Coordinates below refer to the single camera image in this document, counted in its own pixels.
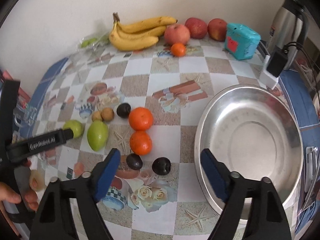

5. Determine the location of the oval green mango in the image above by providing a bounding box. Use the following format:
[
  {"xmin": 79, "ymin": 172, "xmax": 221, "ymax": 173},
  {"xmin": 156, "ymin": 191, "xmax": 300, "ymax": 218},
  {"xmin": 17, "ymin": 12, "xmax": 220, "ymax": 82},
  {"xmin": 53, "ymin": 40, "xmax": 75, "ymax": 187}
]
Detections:
[{"xmin": 87, "ymin": 120, "xmax": 108, "ymax": 151}]

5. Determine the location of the brown longan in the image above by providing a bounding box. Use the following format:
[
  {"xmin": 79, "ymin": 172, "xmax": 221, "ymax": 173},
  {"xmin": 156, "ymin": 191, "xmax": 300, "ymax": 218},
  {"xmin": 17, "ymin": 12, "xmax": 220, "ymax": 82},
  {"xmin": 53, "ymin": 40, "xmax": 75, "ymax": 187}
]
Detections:
[
  {"xmin": 91, "ymin": 111, "xmax": 103, "ymax": 121},
  {"xmin": 101, "ymin": 107, "xmax": 114, "ymax": 122}
]

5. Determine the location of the red apple right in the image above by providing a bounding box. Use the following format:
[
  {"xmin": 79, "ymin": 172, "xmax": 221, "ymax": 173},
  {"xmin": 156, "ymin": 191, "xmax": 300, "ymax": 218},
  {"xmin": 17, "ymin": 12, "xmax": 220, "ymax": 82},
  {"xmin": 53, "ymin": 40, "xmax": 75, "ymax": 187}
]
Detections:
[{"xmin": 207, "ymin": 18, "xmax": 227, "ymax": 42}]

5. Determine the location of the white power strip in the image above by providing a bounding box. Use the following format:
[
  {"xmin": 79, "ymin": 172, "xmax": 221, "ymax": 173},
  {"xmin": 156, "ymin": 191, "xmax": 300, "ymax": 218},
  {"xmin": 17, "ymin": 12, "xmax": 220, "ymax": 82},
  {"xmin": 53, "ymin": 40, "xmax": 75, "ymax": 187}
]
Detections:
[{"xmin": 259, "ymin": 55, "xmax": 279, "ymax": 89}]

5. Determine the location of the red apple middle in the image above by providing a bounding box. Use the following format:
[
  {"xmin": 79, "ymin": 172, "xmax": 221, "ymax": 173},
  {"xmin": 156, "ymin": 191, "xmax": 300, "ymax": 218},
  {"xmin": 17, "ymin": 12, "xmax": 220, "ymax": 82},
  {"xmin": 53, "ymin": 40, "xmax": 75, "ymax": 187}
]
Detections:
[{"xmin": 184, "ymin": 17, "xmax": 207, "ymax": 39}]

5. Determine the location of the steel bowl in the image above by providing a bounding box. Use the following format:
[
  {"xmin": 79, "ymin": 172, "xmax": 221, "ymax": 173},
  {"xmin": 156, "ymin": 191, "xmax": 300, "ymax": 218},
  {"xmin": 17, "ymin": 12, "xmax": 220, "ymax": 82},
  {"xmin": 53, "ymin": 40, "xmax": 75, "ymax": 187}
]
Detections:
[{"xmin": 194, "ymin": 85, "xmax": 303, "ymax": 213}]

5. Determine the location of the teal plastic box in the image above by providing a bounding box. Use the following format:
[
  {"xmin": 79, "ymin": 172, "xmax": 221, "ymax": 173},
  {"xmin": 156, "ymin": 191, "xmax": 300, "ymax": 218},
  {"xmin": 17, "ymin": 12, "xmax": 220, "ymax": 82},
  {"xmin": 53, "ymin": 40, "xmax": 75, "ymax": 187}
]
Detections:
[{"xmin": 225, "ymin": 23, "xmax": 261, "ymax": 60}]

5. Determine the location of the dark plum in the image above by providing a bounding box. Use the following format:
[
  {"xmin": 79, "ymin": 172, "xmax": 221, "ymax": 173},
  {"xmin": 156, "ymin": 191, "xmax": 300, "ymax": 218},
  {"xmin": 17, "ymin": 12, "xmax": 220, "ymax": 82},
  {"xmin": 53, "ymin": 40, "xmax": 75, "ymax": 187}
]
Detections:
[
  {"xmin": 126, "ymin": 153, "xmax": 143, "ymax": 170},
  {"xmin": 152, "ymin": 157, "xmax": 171, "ymax": 176},
  {"xmin": 116, "ymin": 103, "xmax": 131, "ymax": 119}
]

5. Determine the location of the round green apple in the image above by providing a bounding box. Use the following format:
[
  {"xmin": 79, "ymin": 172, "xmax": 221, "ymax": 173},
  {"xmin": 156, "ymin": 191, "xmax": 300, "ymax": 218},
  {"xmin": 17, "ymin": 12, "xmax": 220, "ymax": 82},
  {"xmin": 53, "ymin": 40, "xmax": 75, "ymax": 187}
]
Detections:
[{"xmin": 62, "ymin": 120, "xmax": 84, "ymax": 139}]

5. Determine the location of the phone on white stand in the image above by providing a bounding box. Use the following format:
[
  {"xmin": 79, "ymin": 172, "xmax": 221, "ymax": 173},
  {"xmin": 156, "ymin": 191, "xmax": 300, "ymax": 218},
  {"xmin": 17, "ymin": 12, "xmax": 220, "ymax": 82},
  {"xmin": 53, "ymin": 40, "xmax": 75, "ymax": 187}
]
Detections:
[{"xmin": 298, "ymin": 146, "xmax": 319, "ymax": 215}]

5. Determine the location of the yellow banana bunch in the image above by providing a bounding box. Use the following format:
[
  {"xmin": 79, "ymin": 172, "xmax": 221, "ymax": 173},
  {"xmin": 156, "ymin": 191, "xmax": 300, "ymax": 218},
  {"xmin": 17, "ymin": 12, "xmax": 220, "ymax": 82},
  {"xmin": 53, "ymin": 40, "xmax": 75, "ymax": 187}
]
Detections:
[{"xmin": 108, "ymin": 12, "xmax": 177, "ymax": 51}]

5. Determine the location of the black power adapter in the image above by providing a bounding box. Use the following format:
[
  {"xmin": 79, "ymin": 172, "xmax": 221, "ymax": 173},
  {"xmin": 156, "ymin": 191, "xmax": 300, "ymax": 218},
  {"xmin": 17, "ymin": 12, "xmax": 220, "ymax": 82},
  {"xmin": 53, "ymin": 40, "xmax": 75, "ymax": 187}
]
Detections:
[{"xmin": 266, "ymin": 49, "xmax": 288, "ymax": 77}]

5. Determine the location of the small tangerine near apples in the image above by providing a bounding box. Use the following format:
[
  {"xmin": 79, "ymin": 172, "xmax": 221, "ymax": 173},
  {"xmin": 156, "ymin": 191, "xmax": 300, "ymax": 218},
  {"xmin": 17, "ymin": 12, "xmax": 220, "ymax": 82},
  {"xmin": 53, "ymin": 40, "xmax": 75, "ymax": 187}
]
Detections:
[{"xmin": 170, "ymin": 43, "xmax": 186, "ymax": 57}]

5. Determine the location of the pale red apple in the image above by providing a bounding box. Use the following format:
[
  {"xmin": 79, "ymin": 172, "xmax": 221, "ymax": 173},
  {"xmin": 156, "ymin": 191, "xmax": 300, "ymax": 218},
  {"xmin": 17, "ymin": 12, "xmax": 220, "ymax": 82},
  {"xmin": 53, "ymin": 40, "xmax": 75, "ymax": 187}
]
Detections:
[{"xmin": 164, "ymin": 23, "xmax": 190, "ymax": 45}]

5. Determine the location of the steel electric kettle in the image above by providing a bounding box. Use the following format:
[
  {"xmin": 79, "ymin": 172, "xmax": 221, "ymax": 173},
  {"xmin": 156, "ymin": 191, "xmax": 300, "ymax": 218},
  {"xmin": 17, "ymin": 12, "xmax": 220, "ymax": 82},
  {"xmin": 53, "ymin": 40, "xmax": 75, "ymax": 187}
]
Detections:
[{"xmin": 266, "ymin": 0, "xmax": 309, "ymax": 71}]

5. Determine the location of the person's left hand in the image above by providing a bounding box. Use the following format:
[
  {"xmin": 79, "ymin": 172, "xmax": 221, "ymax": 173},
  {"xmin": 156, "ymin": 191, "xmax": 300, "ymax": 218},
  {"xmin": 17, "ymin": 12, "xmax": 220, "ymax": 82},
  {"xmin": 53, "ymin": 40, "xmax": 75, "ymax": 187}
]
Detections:
[{"xmin": 0, "ymin": 160, "xmax": 40, "ymax": 230}]

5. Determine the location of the orange tangerine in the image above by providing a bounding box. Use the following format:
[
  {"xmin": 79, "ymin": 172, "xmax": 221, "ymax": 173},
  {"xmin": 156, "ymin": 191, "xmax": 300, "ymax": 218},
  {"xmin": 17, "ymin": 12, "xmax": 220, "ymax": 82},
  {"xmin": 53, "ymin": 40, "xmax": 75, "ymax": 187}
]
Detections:
[
  {"xmin": 129, "ymin": 107, "xmax": 153, "ymax": 131},
  {"xmin": 129, "ymin": 131, "xmax": 153, "ymax": 155}
]

